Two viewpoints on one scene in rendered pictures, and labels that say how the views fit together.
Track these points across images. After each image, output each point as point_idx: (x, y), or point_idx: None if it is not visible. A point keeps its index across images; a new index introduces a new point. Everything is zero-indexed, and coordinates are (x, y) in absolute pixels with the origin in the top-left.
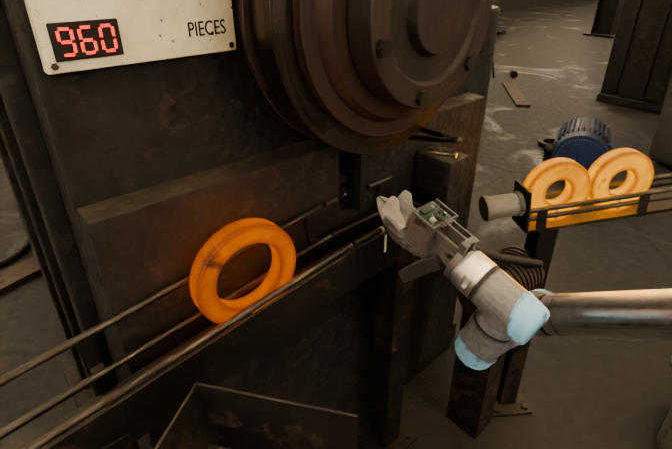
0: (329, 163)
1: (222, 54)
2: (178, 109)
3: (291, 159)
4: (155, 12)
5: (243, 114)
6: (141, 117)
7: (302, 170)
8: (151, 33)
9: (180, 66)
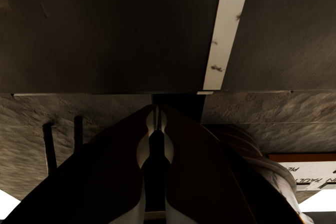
0: (223, 109)
1: (275, 152)
2: (333, 133)
3: (284, 122)
4: (310, 173)
5: (283, 124)
6: None
7: (276, 111)
8: (320, 168)
9: (309, 149)
